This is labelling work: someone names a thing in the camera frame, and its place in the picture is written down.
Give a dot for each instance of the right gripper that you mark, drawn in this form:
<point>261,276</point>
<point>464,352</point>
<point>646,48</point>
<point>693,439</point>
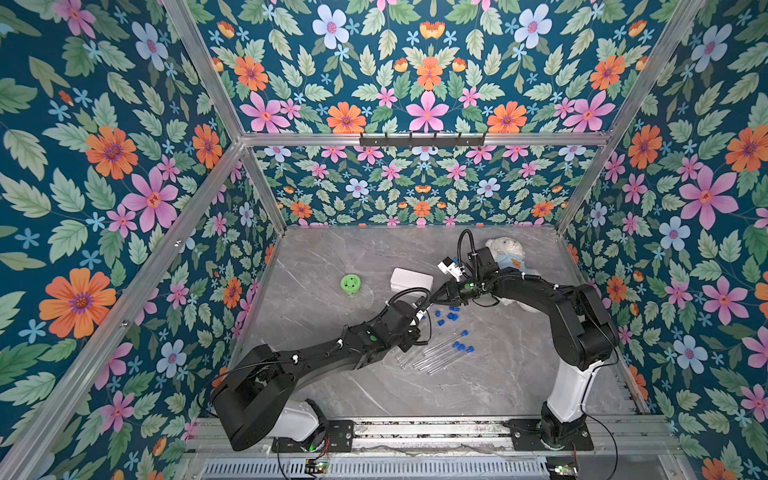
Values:
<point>459,282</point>

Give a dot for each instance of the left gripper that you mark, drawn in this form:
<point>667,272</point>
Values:
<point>413,337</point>

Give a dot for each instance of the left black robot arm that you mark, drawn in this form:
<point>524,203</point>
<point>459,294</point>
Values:
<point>252,400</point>

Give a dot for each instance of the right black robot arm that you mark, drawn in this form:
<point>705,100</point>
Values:
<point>583,333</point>

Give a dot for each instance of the test tube group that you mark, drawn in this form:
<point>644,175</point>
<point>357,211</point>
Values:
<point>419,361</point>
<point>447,357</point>
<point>463,352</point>

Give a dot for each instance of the white rectangular plastic box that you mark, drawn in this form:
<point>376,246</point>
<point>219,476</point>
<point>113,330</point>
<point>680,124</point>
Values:
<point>403,279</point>

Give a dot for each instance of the white teddy bear blue shirt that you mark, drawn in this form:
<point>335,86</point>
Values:
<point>508,252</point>

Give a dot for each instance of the green lidded small jar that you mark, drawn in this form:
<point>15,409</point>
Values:
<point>351,284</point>

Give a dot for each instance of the white ventilation grille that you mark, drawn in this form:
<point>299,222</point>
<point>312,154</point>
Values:
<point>378,468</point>

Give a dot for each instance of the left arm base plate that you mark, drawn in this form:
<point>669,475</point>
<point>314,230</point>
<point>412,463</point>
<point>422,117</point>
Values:
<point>330,437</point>

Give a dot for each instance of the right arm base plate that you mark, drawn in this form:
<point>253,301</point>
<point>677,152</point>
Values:
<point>549,435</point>

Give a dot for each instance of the black hook rail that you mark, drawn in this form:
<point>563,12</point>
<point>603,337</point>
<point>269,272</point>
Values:
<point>438,140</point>

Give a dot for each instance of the aluminium front rail frame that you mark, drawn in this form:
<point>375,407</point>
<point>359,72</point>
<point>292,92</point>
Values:
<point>602,435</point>

